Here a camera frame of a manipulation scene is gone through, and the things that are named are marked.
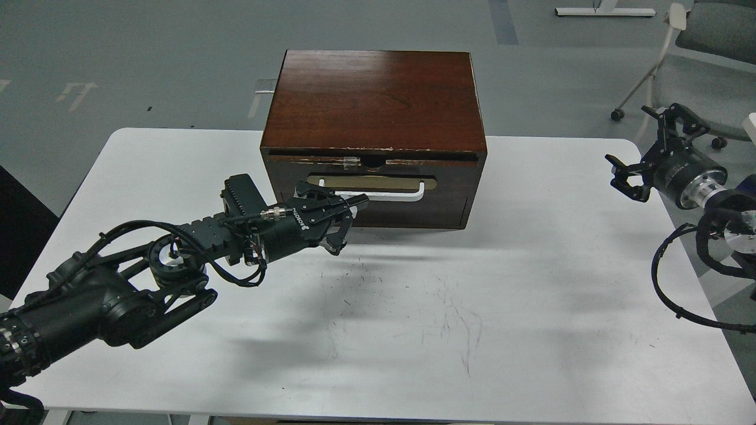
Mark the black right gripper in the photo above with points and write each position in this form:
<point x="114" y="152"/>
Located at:
<point x="672" y="166"/>

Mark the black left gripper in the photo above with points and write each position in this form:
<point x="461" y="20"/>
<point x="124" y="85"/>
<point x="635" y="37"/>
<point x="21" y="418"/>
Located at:
<point x="286" y="229"/>

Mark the wooden drawer with white handle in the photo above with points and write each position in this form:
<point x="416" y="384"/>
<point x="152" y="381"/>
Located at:
<point x="412" y="193"/>

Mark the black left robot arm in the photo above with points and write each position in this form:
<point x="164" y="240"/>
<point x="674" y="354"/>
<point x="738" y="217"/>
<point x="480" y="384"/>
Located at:
<point x="143" y="278"/>

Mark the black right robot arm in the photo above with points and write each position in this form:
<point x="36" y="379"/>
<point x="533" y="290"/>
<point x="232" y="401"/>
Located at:
<point x="725" y="232"/>

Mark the grey office chair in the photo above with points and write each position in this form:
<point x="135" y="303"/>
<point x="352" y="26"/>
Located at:
<point x="707" y="64"/>

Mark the dark wooden cabinet box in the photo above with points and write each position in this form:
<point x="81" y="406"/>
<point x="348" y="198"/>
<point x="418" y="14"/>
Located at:
<point x="398" y="104"/>

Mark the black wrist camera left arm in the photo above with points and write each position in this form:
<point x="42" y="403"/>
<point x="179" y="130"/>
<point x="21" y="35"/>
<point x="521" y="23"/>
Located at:
<point x="241" y="197"/>

